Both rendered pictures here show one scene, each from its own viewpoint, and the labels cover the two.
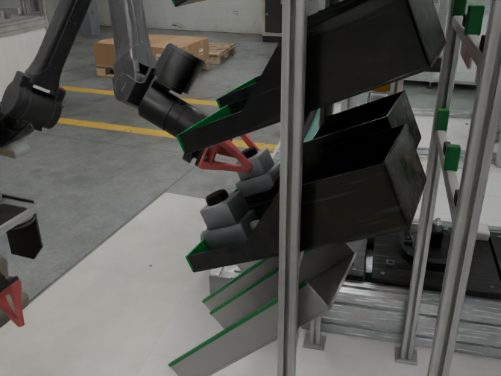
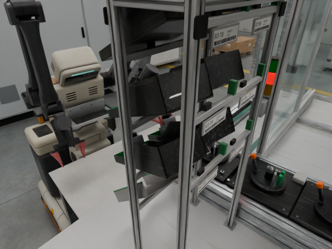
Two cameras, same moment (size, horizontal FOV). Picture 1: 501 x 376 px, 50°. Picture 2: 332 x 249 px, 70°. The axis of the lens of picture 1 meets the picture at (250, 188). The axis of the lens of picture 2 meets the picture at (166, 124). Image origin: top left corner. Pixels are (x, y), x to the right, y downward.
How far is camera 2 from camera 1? 36 cm
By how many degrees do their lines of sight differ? 24
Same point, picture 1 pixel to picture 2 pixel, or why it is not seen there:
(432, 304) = (246, 206)
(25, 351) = (93, 165)
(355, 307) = (214, 193)
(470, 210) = (184, 181)
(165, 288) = not seen: hidden behind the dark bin
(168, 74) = (141, 76)
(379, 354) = (218, 218)
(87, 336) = (114, 166)
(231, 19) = not seen: hidden behind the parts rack
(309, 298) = (142, 189)
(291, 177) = (126, 142)
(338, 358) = (199, 212)
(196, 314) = not seen: hidden behind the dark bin
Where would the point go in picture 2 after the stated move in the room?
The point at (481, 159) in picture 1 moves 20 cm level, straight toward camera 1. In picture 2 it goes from (186, 161) to (81, 217)
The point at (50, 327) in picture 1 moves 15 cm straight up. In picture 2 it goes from (105, 159) to (101, 136)
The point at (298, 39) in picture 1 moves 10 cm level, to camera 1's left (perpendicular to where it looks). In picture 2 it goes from (120, 89) to (83, 81)
